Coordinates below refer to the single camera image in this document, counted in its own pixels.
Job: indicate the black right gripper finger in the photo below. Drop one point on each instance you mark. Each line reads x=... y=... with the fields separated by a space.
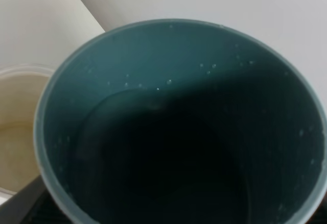
x=33 y=204

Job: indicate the teal plastic cup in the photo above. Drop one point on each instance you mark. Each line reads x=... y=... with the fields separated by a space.
x=181 y=121

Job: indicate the white cup with blue sleeve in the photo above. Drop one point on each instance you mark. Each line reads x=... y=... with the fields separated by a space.
x=21 y=88

